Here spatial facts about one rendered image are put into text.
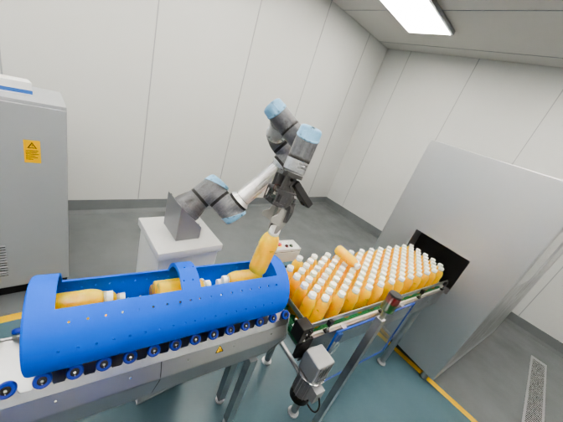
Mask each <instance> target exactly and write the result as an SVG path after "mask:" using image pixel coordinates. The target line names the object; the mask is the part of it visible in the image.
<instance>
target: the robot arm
mask: <svg viewBox="0 0 563 422"><path fill-rule="evenodd" d="M264 113H265V115H266V116H267V119H269V120H270V125H269V126H268V127H267V130H266V138H267V140H268V143H269V145H270V147H271V149H272V151H273V152H274V153H275V154H276V155H275V156H274V157H273V162H272V163H271V164H269V165H268V166H267V167H266V168H265V169H263V170H262V171H261V172H260V173H258V174H257V175H256V176H255V177H254V178H252V179H251V180H250V181H249V182H248V183H247V184H246V185H245V186H244V187H242V188H241V189H240V190H239V191H237V192H232V193H229V192H228V190H229V188H228V186H227V185H226V184H225V183H224V182H223V181H222V180H221V179H219V178H218V177H217V176H215V175H213V174H211V175H209V176H208V177H207V178H205V179H204V180H203V181H202V182H200V183H199V184H198V185H196V186H195V187H194V188H192V189H191V190H190V191H188V192H186V193H182V194H179V195H178V196H177V197H175V199H176V201H177V202H178V203H179V204H180V205H181V207H183V209H184V210H185V211H186V212H187V213H188V214H189V215H190V216H191V217H192V218H193V219H194V220H195V221H196V220H197V219H198V218H199V216H200V215H201V214H202V213H203V211H204V210H205V209H206V208H207V207H208V206H209V205H210V206H211V207H212V209H213V210H214V211H215V212H216V213H217V214H218V215H219V216H220V217H221V219H223V220H224V221H225V222H226V223H227V224H231V223H233V222H235V221H236V220H237V219H239V218H241V217H242V216H243V215H245V214H246V212H245V210H247V205H248V204H249V203H250V202H251V201H252V200H254V199H255V198H256V197H257V196H259V195H260V194H261V193H262V192H264V191H265V190H266V191H267V189H268V188H269V190H268V192H267V194H266V191H265V193H264V196H263V198H266V200H267V201H268V202H269V203H271V204H272V206H271V207H270V208H269V209H265V210H263V212H262V215H263V216H265V217H267V218H268V219H269V224H268V229H269V228H270V227H271V225H276V229H275V232H274V234H277V233H278V232H279V231H280V230H281V229H282V228H283V227H284V225H285V224H286V223H287V222H288V220H289V219H290V217H291V216H292V214H293V211H294V207H295V205H296V204H295V202H296V200H297V198H298V200H299V202H300V204H301V205H303V206H305V207H307V208H310V207H311V206H312V201H311V199H310V198H309V197H308V195H307V193H306V191H305V190H304V188H303V186H302V185H301V183H300V182H299V181H297V179H298V180H301V181H302V178H303V176H304V175H305V173H306V171H307V168H308V166H309V165H308V164H309V163H310V161H311V160H312V156H313V154H314V152H315V150H316V148H317V146H318V143H319V142H320V138H321V136H322V132H321V131H320V130H319V129H317V128H316V127H314V126H310V125H308V124H300V123H299V122H298V120H297V119H296V118H295V116H294V115H293V114H292V113H291V112H290V111H289V109H288V108H287V105H286V104H284V103H283V101H282V100H281V99H279V98H277V99H275V100H273V101H272V102H271V103H270V104H269V105H268V106H267V107H266V108H265V110H264ZM282 207H283V208H282ZM284 208H285V209H284Z"/></svg>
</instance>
